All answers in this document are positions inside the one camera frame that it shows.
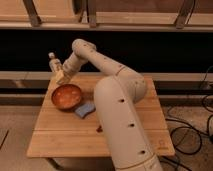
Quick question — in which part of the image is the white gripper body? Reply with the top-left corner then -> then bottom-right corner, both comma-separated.
55,66 -> 74,85

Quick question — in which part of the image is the clear plastic bottle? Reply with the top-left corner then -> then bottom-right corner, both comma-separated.
48,52 -> 62,73

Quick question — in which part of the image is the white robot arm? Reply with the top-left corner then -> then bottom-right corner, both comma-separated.
57,39 -> 163,171

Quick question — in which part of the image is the orange ceramic bowl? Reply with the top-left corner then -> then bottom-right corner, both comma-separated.
51,84 -> 82,110

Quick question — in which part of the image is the blue sponge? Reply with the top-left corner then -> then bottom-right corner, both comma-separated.
75,102 -> 95,119

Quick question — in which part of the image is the wooden table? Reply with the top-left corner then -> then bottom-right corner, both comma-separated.
27,76 -> 175,158

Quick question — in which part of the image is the red chili pepper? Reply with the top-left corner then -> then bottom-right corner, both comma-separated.
96,126 -> 103,133

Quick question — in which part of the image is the wooden shelf rail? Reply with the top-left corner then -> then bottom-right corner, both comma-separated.
0,0 -> 213,32

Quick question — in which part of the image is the black floor cable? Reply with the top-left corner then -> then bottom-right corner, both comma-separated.
149,66 -> 213,171

